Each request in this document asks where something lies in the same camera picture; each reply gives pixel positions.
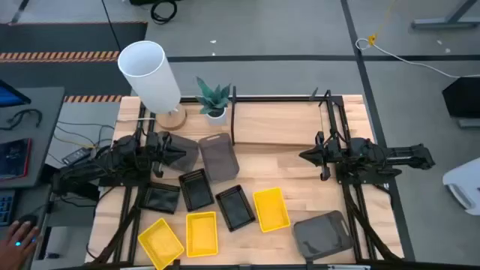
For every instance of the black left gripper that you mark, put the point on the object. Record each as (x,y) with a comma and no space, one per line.
(157,148)

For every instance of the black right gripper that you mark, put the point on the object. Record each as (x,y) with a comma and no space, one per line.
(329,152)

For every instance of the black slotted plastic basket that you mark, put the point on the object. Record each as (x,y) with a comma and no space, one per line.
(235,208)
(197,191)
(161,198)

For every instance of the yellow slotted plastic basket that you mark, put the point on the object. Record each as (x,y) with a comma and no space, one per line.
(272,210)
(161,243)
(202,234)

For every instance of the grey translucent plastic bin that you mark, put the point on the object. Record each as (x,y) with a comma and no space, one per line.
(189,148)
(219,159)
(322,236)

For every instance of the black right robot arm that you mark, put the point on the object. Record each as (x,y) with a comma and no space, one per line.
(375,157)

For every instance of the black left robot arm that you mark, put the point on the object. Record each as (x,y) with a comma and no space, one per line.
(112,161)

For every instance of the green plant in white pot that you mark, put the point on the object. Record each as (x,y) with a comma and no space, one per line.
(214,101)

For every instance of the white lamp with wooden base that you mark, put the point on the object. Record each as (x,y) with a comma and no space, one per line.
(150,78)

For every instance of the grey office desk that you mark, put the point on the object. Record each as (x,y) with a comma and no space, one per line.
(48,150)

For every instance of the white chair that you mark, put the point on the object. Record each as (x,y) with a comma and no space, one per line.
(465,183)

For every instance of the black headset on desk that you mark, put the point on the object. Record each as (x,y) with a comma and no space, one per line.
(22,112)

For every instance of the black computer mouse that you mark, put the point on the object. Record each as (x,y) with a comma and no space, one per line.
(29,218)

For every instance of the black box on floor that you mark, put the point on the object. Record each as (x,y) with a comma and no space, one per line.
(463,97)

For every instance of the red-edged tablet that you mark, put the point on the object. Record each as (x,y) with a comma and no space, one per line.
(13,159)

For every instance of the black floor mat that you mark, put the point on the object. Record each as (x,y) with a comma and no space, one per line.
(56,37)

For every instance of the black computer monitor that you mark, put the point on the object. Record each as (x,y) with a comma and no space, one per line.
(9,95)

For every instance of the black computer keyboard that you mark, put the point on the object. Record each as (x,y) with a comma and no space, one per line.
(5,208)

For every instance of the grey metal table leg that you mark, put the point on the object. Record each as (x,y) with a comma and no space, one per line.
(442,23)

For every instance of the person's hand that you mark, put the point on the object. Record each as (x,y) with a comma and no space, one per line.
(15,251)

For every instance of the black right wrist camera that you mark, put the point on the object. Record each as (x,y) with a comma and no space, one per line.
(325,173)

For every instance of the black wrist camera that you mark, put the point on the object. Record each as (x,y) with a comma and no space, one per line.
(325,173)
(158,170)

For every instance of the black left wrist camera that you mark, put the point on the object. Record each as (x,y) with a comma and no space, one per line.
(158,170)

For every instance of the black frame wooden board shelf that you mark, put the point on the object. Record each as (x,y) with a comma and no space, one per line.
(277,123)

